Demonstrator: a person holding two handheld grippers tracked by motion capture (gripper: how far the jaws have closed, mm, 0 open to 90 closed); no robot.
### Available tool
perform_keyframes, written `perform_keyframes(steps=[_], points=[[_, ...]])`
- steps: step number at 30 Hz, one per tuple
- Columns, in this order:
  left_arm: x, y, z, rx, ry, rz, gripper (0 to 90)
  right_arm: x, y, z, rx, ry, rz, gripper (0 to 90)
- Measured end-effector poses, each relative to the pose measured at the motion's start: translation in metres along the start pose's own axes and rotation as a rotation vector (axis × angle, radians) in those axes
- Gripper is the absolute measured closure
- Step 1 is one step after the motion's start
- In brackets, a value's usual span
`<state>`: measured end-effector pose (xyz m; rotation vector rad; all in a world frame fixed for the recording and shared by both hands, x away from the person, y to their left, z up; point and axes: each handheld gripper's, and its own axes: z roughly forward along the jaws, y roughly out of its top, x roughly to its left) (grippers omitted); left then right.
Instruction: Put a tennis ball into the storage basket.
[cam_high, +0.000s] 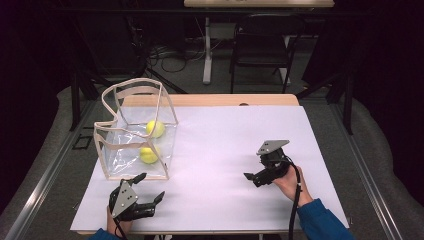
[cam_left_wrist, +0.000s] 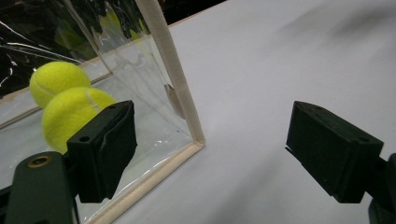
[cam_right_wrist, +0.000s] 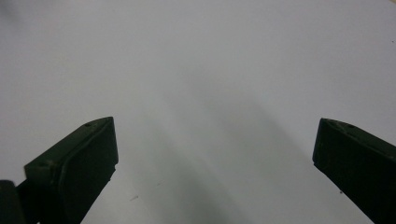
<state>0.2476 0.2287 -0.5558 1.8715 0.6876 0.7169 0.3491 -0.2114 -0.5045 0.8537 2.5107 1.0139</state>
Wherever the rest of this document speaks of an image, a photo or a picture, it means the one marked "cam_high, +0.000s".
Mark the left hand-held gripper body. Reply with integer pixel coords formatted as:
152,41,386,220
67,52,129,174
108,179,157,222

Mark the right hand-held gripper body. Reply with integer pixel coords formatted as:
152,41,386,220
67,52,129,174
255,139,292,178

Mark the clear bag with beige trim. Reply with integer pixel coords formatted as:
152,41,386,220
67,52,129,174
93,77,179,181

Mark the yellow tennis ball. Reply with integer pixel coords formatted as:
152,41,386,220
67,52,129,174
145,120,167,140
139,145,160,165

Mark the person's left hand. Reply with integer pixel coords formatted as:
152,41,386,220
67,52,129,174
105,206,134,238

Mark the person's right hand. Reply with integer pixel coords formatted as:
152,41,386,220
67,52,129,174
272,164,314,208

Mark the black metal stand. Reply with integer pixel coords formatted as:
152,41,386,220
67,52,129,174
294,71,355,136
68,71,114,132

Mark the wooden desk with white legs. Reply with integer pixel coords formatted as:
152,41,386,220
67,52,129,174
183,0,335,86

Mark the black chair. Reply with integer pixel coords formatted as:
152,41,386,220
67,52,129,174
229,13,306,94

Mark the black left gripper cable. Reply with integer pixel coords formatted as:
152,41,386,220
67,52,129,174
111,216,128,240

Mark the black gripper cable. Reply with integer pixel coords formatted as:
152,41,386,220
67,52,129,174
111,216,128,240
276,156,304,240

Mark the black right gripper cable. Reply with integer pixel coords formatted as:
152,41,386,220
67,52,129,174
276,156,304,240

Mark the aluminium floor rail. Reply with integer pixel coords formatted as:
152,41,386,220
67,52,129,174
3,99,98,240
333,99,404,240

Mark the tangle of floor cables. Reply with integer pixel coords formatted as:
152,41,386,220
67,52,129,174
146,43,208,74

